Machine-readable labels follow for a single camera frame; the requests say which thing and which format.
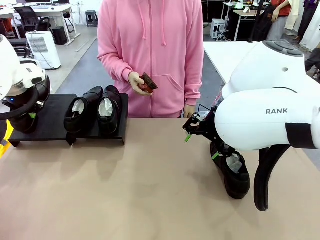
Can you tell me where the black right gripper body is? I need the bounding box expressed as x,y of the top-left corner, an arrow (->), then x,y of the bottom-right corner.
198,109 -> 226,149

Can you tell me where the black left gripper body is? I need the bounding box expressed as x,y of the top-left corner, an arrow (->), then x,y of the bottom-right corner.
25,98 -> 47,115

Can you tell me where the brown wooden shoe brush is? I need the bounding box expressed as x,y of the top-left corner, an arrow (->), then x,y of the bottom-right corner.
138,72 -> 159,94

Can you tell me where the person's right forearm pink sleeve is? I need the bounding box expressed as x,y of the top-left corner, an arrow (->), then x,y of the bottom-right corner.
109,52 -> 135,81

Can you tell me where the person's left forearm pink sleeve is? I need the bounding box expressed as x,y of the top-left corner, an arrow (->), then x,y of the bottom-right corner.
184,68 -> 205,107

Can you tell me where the black metal shoe stand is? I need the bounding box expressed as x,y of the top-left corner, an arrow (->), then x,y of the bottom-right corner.
8,93 -> 78,149
67,93 -> 130,147

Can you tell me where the black stand pole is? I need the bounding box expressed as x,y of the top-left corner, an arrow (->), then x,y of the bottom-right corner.
247,0 -> 264,45

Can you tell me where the person's left hand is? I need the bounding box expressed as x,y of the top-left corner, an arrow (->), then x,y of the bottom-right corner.
183,105 -> 196,119

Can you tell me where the person's right hand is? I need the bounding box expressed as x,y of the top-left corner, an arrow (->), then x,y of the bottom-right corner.
127,71 -> 154,97

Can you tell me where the white stuffing paper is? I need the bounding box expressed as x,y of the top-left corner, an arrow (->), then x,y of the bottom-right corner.
225,152 -> 244,174
97,97 -> 115,118
71,97 -> 88,114

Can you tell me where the white air purifier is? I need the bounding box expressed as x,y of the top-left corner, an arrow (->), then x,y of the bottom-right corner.
25,30 -> 62,71

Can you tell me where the large white table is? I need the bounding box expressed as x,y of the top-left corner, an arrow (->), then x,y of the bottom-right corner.
203,41 -> 262,85

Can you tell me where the black computer tower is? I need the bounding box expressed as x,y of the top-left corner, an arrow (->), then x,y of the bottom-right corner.
52,25 -> 69,46

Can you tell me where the black mesh office chair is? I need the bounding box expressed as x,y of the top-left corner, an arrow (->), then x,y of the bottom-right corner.
13,6 -> 52,39

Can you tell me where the white computer case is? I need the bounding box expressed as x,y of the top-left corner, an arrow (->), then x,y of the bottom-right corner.
210,18 -> 227,40

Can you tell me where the white office desk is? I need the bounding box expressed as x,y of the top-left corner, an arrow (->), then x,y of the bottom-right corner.
0,3 -> 79,46

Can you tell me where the person's torso in pink hoodie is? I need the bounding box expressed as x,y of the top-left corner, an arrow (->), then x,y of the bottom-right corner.
97,0 -> 205,119

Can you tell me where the black plastic stool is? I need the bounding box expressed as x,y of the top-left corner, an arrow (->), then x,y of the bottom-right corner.
85,9 -> 98,28

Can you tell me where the wood-top black desk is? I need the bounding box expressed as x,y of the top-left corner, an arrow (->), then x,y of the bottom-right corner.
231,9 -> 266,43

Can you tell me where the mannequin in red shirt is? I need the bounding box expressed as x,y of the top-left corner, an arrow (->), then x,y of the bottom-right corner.
264,0 -> 294,42

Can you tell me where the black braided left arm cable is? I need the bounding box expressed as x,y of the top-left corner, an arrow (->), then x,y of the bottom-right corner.
0,79 -> 51,121

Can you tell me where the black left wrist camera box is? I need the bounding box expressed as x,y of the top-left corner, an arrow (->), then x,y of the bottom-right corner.
1,95 -> 26,111

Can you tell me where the yellow metal frame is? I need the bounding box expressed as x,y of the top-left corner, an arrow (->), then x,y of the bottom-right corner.
0,119 -> 14,159

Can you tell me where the black strap on right arm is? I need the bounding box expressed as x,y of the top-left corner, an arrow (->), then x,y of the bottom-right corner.
285,122 -> 320,151

